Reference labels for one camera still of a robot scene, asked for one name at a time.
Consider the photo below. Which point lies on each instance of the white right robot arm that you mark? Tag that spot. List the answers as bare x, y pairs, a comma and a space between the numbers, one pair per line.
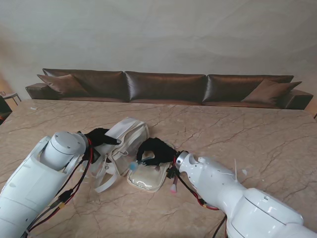
242, 203

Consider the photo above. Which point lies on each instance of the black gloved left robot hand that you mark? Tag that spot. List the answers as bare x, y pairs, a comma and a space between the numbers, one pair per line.
99, 137

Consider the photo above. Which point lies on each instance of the dark chair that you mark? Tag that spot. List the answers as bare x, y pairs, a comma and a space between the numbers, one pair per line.
5, 109

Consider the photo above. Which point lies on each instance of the makeup brush with pink tip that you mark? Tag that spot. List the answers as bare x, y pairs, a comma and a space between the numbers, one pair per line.
173, 189

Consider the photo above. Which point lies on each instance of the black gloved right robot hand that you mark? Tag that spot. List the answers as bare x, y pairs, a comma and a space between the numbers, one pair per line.
163, 153

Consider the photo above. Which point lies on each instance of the cream fabric cosmetics bag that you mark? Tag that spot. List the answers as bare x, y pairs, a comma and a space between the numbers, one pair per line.
128, 131

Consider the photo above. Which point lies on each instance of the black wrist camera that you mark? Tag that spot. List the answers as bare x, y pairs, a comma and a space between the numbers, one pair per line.
171, 173

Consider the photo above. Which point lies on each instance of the small side table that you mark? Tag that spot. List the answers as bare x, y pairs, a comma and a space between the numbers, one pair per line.
11, 95

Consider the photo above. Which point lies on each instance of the brown leather cushion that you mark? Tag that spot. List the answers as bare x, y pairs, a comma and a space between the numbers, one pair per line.
64, 85
270, 93

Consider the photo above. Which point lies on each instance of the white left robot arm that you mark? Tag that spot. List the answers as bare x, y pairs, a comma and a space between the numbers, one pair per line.
32, 188

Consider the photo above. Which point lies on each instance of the makeup brush with blue tip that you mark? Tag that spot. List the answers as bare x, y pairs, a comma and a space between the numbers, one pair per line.
133, 166

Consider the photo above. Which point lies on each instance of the brown leather sofa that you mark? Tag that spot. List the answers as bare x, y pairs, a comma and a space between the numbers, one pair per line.
164, 85

